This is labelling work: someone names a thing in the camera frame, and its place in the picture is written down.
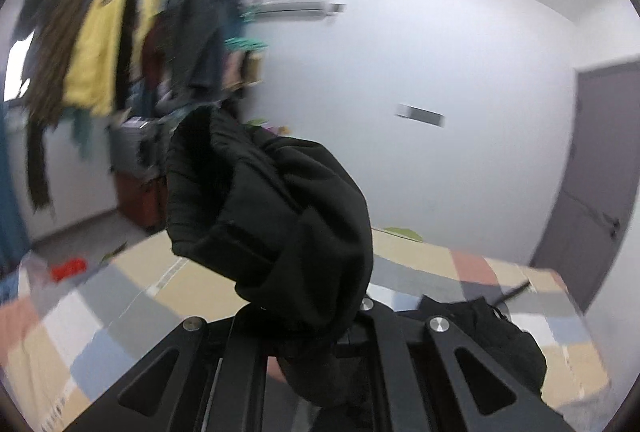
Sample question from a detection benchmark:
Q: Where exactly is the grey wall control panel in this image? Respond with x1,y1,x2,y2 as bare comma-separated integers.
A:
396,104,445,126

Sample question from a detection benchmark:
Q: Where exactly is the dark grey hanging jacket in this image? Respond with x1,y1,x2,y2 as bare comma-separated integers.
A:
168,0,224,102

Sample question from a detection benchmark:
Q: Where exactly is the teal window curtain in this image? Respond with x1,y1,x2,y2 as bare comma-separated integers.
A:
0,110,30,275

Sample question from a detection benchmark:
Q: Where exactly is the yellow hanging jacket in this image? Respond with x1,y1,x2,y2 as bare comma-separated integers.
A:
63,0,126,117

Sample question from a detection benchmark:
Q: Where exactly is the brown wooden cabinet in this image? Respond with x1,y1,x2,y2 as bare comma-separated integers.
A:
114,172,167,232

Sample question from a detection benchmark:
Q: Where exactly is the plaid brown hanging scarf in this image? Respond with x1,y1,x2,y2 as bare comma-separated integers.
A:
26,0,88,211

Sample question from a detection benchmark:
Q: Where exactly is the grey suitcase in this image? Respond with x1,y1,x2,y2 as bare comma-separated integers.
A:
107,117,160,181

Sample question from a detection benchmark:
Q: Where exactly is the colourful patchwork bed quilt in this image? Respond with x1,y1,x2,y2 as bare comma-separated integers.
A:
1,230,611,431

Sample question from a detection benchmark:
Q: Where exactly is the black belt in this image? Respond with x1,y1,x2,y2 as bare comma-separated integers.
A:
491,282,530,305

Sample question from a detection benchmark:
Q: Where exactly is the red cloth on floor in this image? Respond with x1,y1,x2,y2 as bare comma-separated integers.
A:
50,256,88,282

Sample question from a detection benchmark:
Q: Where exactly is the white air conditioner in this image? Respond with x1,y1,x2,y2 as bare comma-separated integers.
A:
239,0,346,22

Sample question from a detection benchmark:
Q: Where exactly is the grey door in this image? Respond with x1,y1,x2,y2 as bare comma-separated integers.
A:
530,60,639,311

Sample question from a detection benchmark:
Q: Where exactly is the green sock drying hanger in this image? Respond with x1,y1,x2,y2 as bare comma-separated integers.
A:
224,7,268,52

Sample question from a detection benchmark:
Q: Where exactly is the black door handle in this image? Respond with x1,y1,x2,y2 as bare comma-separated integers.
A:
601,212,622,240

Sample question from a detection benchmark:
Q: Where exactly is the black padded coat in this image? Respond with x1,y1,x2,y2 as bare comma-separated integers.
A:
164,105,549,422

